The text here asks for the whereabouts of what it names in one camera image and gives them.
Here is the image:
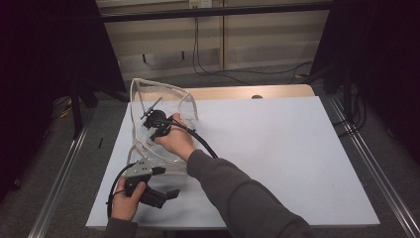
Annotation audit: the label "left hand-held gripper black cable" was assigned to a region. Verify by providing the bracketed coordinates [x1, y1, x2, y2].
[106, 162, 137, 219]

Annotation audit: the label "clear plastic bag beige trim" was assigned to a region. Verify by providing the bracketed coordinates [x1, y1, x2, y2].
[127, 77, 200, 177]

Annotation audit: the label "white table sheet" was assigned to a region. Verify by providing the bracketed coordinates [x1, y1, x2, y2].
[85, 95, 380, 231]

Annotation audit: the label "black metal stand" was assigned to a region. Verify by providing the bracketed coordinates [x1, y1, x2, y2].
[342, 62, 354, 115]
[70, 78, 100, 140]

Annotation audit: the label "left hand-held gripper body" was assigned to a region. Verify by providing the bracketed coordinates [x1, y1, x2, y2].
[123, 158, 167, 209]

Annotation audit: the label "person's right hand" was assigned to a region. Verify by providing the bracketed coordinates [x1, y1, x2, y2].
[154, 112, 196, 163]

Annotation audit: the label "yellow floor cable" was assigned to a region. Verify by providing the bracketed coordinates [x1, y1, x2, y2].
[52, 97, 74, 121]

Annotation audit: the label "black wall cable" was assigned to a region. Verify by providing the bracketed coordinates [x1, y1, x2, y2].
[192, 16, 247, 87]
[195, 16, 315, 76]

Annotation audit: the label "white wall socket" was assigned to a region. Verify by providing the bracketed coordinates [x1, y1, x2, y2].
[188, 0, 213, 9]

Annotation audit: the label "person's left hand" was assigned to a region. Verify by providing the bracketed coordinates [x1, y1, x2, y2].
[110, 178, 147, 222]

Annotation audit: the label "black floor cables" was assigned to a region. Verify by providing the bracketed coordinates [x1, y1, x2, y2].
[331, 92, 368, 138]

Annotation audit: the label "aluminium floor rail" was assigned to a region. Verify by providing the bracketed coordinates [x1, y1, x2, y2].
[330, 97, 420, 238]
[28, 125, 90, 238]

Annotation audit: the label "black horizontal bar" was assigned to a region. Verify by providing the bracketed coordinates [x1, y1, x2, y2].
[98, 1, 335, 24]

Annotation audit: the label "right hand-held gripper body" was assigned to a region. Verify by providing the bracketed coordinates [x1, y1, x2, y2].
[140, 96, 172, 130]

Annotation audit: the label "right hand-held gripper black cable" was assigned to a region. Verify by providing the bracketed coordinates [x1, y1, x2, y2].
[162, 117, 219, 160]

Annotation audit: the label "hand-held gripper black cable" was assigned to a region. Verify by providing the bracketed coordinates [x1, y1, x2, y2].
[106, 162, 137, 219]
[162, 117, 219, 160]

